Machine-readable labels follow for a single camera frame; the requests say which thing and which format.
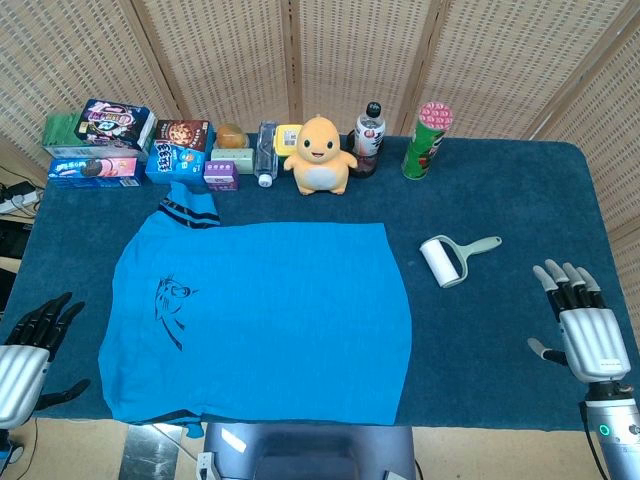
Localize blue t-shirt with cat print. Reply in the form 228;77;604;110
97;181;414;439

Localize small purple box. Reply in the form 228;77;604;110
202;160;240;194

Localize drink bottle with black cap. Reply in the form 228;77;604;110
353;101;387;157

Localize wicker folding screen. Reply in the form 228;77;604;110
0;0;640;351

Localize brown cookie box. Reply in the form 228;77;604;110
154;118;217;154

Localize lint roller grey-green handle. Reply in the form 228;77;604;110
418;234;503;290

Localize blue and pink biscuit box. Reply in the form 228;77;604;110
47;156;147;190

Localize white power strip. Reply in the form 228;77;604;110
0;192;42;217

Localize blue cookie box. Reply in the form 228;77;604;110
144;139;212;188

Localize orange dinosaur plush toy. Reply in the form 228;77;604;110
283;115;359;197

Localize green flat box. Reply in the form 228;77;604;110
41;113;152;161

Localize clear plastic water bottle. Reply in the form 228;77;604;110
254;120;279;189

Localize light green box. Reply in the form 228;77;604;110
209;145;257;176

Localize green box with yellow label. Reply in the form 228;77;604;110
274;123;305;158

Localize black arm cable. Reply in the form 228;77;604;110
578;399;610;480

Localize black snack package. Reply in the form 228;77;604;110
73;98;157;152

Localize right robot hand grey fingertips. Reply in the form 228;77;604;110
527;258;633;386

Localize dark blue table cloth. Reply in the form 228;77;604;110
0;133;622;432

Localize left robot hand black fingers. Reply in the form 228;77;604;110
0;292;92;430

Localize robot torso base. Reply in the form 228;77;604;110
196;421;417;480

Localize green chips can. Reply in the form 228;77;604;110
402;101;456;182

